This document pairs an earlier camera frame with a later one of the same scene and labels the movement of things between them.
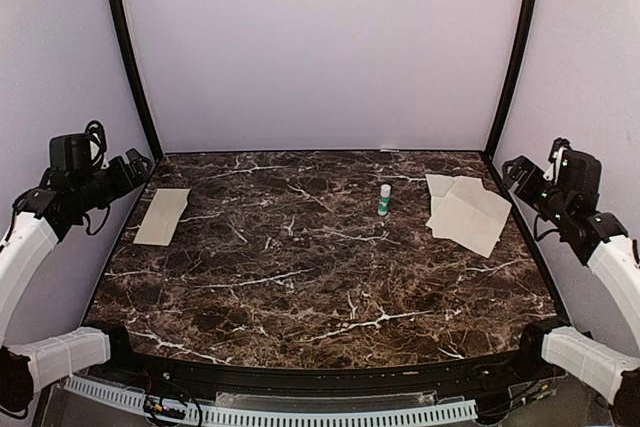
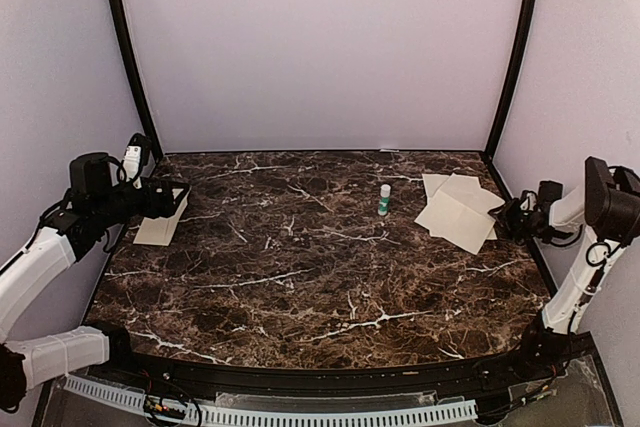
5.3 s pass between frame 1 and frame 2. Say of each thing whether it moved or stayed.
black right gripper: moved
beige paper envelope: stayed
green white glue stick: stayed
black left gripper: moved
